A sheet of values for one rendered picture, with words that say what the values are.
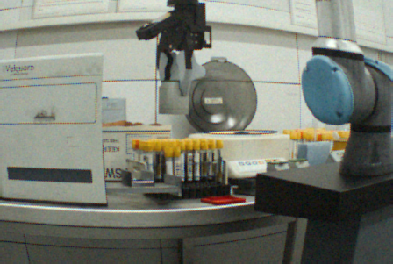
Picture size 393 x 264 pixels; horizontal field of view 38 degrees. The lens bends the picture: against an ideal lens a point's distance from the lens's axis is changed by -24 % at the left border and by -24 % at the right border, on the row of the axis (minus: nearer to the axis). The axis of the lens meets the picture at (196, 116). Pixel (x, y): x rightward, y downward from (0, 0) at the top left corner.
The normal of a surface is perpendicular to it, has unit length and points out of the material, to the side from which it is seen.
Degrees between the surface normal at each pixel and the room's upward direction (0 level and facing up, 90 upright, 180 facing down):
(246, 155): 90
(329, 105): 98
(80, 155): 90
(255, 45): 90
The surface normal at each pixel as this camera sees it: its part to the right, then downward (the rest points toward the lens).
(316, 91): -0.76, 0.16
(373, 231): 0.47, 0.02
